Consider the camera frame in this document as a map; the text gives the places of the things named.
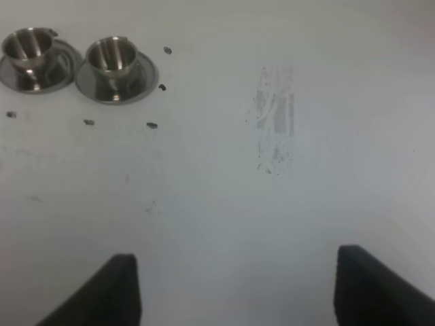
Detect left stainless steel saucer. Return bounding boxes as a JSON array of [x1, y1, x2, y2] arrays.
[[1, 40, 82, 94]]

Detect left stainless steel teacup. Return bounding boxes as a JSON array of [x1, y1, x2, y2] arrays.
[[1, 27, 58, 91]]

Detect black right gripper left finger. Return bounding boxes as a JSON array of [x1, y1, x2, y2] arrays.
[[38, 254, 141, 325]]

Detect right stainless steel teacup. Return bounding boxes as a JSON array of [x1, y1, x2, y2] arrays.
[[86, 36, 139, 102]]

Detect right stainless steel saucer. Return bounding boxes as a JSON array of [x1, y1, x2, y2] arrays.
[[75, 52, 158, 105]]

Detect stainless steel saucer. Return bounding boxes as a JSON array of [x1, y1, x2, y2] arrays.
[[75, 52, 158, 105], [1, 40, 82, 94]]

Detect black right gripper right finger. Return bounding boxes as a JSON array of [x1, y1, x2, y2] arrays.
[[334, 244, 434, 326]]

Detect stainless steel teacup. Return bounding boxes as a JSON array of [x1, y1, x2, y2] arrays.
[[86, 36, 139, 102], [1, 27, 58, 91]]

